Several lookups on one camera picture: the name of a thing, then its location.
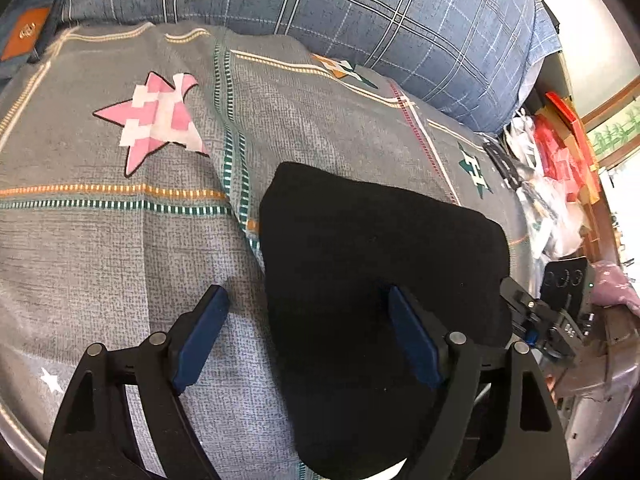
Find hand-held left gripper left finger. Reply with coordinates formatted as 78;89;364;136
44;284;232;480

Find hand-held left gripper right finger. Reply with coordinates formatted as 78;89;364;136
387;285;572;480

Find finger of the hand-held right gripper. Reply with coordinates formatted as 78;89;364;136
520;316;556;356
499;276;546;318

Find black pants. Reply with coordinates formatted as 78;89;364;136
259;161;513;480

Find person's right forearm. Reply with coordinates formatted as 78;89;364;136
592;259;640;311

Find pile of clear plastic bags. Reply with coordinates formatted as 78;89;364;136
502;115;586;261

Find grey star-print bedsheet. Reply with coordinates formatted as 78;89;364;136
0;22;531;480

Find black remote control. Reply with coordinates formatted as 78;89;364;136
482;140;523;191

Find red packets pile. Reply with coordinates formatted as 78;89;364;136
532;92;601;203

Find wooden framed picture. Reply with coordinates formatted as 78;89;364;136
582;75;640;171

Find blue plaid pillow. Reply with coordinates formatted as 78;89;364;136
60;0;543;136

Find blue jeans with leather patch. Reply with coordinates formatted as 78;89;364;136
0;0;73;81

